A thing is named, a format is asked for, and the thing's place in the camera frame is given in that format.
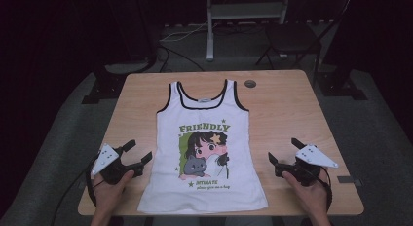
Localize black stand base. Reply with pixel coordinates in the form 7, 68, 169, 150
316, 69, 368, 101
81, 61, 157, 105

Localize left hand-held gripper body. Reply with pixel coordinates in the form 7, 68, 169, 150
91, 143, 145, 185

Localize thin black floor cable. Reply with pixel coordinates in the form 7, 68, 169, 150
50, 167, 87, 226

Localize white floor cable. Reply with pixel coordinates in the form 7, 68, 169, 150
159, 20, 219, 44

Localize black folding chair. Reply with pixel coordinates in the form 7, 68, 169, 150
254, 0, 355, 88

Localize white printed tank top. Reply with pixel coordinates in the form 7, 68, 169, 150
136, 79, 269, 215

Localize white metal stand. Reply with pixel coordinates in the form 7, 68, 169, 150
206, 0, 291, 62

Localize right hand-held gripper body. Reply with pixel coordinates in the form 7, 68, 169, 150
274, 143, 339, 187

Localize person's left hand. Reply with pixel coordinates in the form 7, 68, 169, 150
92, 169, 135, 217

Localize person's grey trousers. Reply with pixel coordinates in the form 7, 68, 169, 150
151, 215, 275, 226

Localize right hand-held gripper cable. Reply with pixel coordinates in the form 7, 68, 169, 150
305, 166, 333, 214

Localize person's right hand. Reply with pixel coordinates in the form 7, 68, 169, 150
282, 167, 329, 217

